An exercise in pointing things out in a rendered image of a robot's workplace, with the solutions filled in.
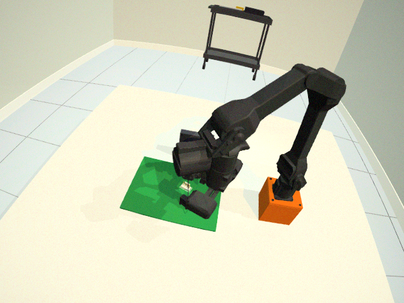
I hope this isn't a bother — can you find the dark grey cooling fan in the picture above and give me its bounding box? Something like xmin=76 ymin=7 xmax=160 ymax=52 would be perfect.
xmin=179 ymin=129 xmax=200 ymax=142

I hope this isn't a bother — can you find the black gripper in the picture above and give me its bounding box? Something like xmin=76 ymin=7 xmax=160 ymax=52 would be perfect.
xmin=185 ymin=158 xmax=243 ymax=219

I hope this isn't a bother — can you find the green circuit board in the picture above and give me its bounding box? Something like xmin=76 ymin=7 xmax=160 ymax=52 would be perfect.
xmin=119 ymin=157 xmax=221 ymax=232

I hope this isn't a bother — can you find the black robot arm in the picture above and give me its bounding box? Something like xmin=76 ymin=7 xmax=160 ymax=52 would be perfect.
xmin=172 ymin=63 xmax=347 ymax=201

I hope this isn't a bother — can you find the black plug with cable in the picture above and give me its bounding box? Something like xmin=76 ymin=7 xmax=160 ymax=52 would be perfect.
xmin=179 ymin=181 xmax=189 ymax=207

